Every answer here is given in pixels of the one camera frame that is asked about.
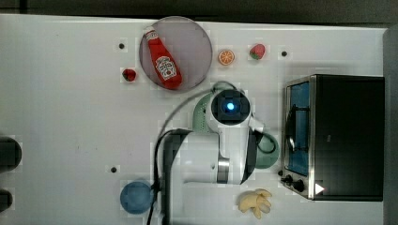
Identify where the mint green oval strainer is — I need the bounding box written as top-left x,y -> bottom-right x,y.
192,94 -> 211,133

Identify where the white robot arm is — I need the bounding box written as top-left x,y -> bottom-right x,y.
161,89 -> 264,225

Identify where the red ketchup bottle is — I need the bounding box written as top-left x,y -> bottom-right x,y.
144,26 -> 182,90

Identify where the orange slice toy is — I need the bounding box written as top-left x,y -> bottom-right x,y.
218,50 -> 235,66

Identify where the grey round plate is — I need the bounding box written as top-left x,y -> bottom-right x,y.
151,16 -> 213,91

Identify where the mint green mug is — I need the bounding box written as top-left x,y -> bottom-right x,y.
255,132 -> 280,169

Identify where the small red tomato toy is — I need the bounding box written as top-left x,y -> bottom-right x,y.
122,68 -> 137,82

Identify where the red strawberry toy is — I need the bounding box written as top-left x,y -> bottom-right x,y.
249,43 -> 266,60

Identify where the blue cup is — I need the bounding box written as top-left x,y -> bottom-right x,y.
120,180 -> 154,215

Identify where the black silver toaster oven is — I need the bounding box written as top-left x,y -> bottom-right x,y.
279,74 -> 385,202

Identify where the black utensil holder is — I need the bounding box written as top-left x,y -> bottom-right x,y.
0,137 -> 23,173

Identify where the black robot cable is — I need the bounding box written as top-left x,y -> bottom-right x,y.
145,81 -> 278,225

